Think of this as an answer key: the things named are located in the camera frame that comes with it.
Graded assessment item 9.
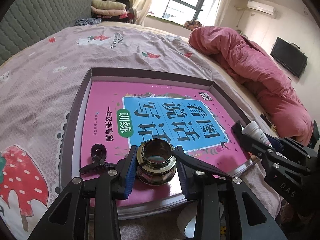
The cream curtain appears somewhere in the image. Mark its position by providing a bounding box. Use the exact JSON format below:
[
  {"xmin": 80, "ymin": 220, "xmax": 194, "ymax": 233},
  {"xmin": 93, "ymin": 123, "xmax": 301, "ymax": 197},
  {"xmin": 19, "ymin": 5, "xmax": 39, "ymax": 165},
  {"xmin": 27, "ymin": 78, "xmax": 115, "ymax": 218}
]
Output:
[
  {"xmin": 131, "ymin": 0, "xmax": 179, "ymax": 27},
  {"xmin": 202, "ymin": 0, "xmax": 237, "ymax": 28}
]

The white air conditioner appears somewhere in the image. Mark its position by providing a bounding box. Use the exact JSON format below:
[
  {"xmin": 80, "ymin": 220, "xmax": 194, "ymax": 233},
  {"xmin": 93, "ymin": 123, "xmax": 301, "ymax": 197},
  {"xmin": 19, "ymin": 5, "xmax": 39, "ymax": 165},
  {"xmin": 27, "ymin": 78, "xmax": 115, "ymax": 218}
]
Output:
[{"xmin": 246, "ymin": 0, "xmax": 277, "ymax": 18}]

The dark label strip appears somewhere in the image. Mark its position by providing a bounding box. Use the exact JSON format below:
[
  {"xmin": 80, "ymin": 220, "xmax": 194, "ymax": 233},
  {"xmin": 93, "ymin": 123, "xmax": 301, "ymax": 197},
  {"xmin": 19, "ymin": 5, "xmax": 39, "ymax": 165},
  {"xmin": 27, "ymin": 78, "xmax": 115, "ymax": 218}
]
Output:
[{"xmin": 260, "ymin": 112, "xmax": 278, "ymax": 132}]

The window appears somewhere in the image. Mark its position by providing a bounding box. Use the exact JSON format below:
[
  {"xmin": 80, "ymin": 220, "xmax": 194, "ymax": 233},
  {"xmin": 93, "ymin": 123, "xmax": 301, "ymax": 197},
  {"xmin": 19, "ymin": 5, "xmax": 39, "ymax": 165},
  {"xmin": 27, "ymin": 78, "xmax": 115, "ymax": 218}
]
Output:
[{"xmin": 155, "ymin": 0, "xmax": 223, "ymax": 24}]

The pink quilt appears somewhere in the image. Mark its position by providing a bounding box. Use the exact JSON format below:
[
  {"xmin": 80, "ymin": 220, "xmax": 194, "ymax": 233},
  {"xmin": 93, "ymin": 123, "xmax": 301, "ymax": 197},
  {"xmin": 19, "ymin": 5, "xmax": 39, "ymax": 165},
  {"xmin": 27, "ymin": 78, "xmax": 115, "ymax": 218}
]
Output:
[{"xmin": 188, "ymin": 26, "xmax": 314, "ymax": 147}]

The white pill bottle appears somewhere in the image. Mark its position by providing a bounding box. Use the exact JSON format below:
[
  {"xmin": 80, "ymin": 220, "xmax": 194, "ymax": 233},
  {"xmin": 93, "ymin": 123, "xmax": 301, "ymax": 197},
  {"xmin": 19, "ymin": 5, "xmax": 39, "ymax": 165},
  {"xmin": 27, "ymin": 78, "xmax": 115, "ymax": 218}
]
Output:
[{"xmin": 241, "ymin": 120, "xmax": 272, "ymax": 147}]

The pile of folded clothes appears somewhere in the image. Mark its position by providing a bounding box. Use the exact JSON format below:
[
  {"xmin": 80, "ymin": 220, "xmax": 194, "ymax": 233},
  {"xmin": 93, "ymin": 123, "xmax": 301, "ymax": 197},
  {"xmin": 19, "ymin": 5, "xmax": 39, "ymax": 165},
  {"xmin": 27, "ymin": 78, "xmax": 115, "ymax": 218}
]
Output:
[{"xmin": 91, "ymin": 0, "xmax": 135, "ymax": 24}]

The black wall television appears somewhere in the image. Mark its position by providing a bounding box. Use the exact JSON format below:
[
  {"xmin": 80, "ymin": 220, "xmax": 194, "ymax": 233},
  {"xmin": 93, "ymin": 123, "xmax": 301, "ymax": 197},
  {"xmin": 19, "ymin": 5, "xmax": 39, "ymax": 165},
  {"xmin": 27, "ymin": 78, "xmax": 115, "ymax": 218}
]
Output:
[{"xmin": 271, "ymin": 37, "xmax": 308, "ymax": 78}]

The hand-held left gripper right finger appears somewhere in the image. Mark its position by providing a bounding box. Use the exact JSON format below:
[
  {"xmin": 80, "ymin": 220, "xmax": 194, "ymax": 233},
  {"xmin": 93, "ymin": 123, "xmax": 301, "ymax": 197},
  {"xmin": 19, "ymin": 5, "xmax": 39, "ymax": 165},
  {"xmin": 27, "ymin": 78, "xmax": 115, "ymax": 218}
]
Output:
[{"xmin": 171, "ymin": 146, "xmax": 288, "ymax": 240}]

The patterned item on windowsill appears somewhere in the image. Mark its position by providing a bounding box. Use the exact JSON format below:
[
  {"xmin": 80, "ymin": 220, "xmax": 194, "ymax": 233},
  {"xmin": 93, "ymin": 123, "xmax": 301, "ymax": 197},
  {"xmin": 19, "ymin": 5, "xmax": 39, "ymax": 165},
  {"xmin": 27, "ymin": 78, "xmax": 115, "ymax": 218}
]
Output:
[{"xmin": 184, "ymin": 19, "xmax": 203, "ymax": 28}]

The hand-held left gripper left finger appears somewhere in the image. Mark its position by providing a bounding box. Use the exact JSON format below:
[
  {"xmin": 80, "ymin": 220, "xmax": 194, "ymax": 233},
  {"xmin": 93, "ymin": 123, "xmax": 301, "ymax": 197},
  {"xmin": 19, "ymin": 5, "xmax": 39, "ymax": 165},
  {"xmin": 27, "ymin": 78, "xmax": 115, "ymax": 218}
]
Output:
[{"xmin": 27, "ymin": 145, "xmax": 138, "ymax": 240}]

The pink and blue book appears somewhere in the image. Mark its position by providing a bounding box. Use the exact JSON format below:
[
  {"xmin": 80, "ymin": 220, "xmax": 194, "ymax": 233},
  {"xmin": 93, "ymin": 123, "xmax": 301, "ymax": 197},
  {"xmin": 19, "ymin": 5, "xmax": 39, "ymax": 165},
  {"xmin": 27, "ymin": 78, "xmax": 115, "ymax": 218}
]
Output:
[{"xmin": 80, "ymin": 81, "xmax": 250, "ymax": 207}]

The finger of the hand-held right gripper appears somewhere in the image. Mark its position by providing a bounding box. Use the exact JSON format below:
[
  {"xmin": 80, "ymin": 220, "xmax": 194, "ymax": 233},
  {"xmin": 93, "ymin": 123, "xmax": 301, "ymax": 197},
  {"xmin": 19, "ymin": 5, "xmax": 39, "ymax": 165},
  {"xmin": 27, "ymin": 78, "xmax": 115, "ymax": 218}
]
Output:
[
  {"xmin": 266, "ymin": 134, "xmax": 315, "ymax": 158},
  {"xmin": 231, "ymin": 120, "xmax": 311, "ymax": 176}
]

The blue patterned cloth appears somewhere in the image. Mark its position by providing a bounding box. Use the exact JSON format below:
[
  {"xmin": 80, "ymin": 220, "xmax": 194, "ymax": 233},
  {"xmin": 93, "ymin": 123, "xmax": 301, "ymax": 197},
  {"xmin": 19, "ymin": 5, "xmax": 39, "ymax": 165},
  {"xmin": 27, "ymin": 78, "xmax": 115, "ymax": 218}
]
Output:
[{"xmin": 75, "ymin": 17, "xmax": 102, "ymax": 27}]

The strawberry printed bedsheet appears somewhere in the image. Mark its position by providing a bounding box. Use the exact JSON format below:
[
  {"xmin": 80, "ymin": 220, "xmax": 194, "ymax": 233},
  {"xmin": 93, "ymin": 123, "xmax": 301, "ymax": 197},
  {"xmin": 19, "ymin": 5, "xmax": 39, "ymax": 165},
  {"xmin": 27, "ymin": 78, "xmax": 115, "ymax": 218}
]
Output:
[{"xmin": 0, "ymin": 24, "xmax": 283, "ymax": 240}]

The black hair clip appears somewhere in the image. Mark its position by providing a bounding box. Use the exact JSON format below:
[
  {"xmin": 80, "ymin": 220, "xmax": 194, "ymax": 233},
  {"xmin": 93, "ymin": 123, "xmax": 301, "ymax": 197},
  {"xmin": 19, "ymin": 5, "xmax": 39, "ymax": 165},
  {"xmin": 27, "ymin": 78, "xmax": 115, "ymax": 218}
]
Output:
[{"xmin": 79, "ymin": 144, "xmax": 119, "ymax": 174}]

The grey quilted headboard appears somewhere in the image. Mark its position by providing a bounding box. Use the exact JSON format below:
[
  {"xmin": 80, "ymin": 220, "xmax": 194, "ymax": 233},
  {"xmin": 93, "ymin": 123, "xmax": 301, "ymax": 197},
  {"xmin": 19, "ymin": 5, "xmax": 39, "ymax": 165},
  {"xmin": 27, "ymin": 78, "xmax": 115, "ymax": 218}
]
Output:
[{"xmin": 0, "ymin": 0, "xmax": 97, "ymax": 67}]

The grey shallow cardboard box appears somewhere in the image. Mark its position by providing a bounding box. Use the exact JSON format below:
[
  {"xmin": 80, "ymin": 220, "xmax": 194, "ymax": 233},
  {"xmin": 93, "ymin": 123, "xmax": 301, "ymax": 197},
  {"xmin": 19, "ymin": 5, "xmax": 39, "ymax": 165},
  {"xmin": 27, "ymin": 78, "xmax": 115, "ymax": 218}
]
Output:
[{"xmin": 71, "ymin": 67, "xmax": 258, "ymax": 220}]

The white plastic lid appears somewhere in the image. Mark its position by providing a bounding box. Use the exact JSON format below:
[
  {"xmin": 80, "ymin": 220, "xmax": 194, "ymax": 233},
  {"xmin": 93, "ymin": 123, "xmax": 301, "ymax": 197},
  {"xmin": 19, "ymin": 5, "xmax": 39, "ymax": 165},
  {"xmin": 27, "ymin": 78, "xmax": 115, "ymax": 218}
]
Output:
[{"xmin": 185, "ymin": 215, "xmax": 198, "ymax": 238}]

